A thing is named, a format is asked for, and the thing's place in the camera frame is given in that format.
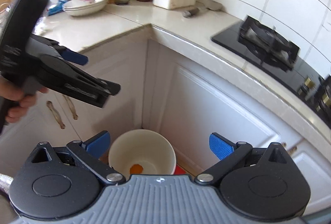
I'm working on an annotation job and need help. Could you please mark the orange peel scrap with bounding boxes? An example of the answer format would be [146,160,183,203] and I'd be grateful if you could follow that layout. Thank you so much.
[130,163,144,175]

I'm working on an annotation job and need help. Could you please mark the white cabinet door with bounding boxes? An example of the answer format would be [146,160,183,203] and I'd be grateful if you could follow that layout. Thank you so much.
[143,40,302,174]

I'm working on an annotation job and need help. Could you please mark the stacked white plates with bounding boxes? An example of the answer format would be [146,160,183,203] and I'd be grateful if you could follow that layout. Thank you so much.
[62,0,108,16]

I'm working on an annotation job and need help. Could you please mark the person's left hand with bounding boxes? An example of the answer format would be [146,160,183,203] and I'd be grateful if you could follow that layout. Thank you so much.
[1,76,48,123]

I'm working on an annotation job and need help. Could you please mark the bronze cabinet handle left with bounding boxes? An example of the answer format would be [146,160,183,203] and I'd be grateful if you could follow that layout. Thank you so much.
[46,100,66,129]

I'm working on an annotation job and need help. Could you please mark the bronze cabinet handle right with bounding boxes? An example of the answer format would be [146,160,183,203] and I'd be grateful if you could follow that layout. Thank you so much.
[63,95,78,120]

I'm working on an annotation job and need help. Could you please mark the black gas stove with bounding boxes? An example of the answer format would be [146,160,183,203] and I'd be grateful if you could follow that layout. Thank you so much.
[211,16,330,125]

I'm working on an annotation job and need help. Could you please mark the bronze cabinet handle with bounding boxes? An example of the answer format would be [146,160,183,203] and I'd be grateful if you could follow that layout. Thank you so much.
[46,100,66,129]
[63,95,78,120]

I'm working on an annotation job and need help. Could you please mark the white trash bucket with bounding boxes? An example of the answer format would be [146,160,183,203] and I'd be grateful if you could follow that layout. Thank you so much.
[108,129,177,179]

